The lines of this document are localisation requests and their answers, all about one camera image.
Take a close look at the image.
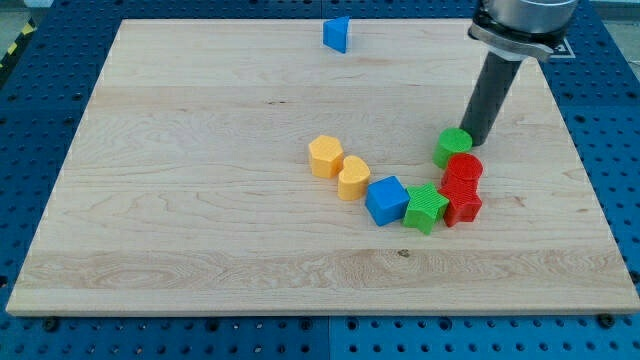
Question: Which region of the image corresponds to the yellow hexagon block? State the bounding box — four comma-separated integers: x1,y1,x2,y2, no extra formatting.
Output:
308,135,344,179

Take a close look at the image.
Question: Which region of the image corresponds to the green star block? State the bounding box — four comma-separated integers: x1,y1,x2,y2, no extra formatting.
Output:
402,183,449,235

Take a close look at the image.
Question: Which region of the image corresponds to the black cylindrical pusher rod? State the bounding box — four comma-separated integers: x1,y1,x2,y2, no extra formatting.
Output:
460,52,522,147

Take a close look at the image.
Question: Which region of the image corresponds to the blue cube block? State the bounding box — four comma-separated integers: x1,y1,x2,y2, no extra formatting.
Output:
365,176,409,226

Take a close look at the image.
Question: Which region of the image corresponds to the yellow heart block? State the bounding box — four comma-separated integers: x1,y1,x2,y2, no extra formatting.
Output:
337,155,371,201

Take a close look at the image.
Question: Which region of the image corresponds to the blue triangle block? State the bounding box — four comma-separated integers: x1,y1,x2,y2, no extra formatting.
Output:
322,16,350,54

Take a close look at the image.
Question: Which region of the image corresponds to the red pentagon block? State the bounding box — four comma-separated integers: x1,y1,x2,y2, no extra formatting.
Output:
438,180,483,227

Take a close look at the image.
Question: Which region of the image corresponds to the red cylinder block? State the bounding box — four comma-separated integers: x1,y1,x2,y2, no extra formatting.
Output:
441,153,484,187

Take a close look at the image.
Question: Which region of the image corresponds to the green cylinder block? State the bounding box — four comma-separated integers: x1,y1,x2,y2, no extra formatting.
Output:
432,127,473,169

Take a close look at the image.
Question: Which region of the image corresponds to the light wooden board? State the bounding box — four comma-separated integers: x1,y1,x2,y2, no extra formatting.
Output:
7,20,639,317

